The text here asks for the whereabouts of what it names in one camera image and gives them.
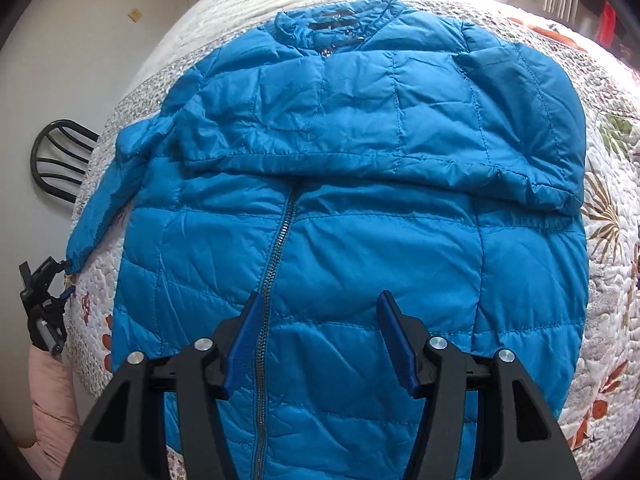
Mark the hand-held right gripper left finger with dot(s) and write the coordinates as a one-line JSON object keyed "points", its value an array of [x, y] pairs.
{"points": [[244, 347]]}

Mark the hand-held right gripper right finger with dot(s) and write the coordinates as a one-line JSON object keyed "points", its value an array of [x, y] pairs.
{"points": [[397, 347]]}

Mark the blue puffer jacket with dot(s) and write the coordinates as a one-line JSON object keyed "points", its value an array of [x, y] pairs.
{"points": [[360, 170]]}

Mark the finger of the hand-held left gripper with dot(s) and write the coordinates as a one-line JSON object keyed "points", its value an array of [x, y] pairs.
{"points": [[69, 291]]}

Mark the black metal chair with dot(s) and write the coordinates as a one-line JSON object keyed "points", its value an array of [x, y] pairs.
{"points": [[52, 162]]}

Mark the floral quilted bedspread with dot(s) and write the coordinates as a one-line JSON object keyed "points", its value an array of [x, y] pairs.
{"points": [[610, 270]]}

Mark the red object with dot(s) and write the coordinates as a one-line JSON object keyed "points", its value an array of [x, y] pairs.
{"points": [[606, 25]]}

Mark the pink clothing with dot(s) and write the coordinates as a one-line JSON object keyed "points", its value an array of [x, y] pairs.
{"points": [[52, 405]]}

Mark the beige wall socket plate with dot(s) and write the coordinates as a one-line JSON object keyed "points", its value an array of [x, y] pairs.
{"points": [[133, 14]]}

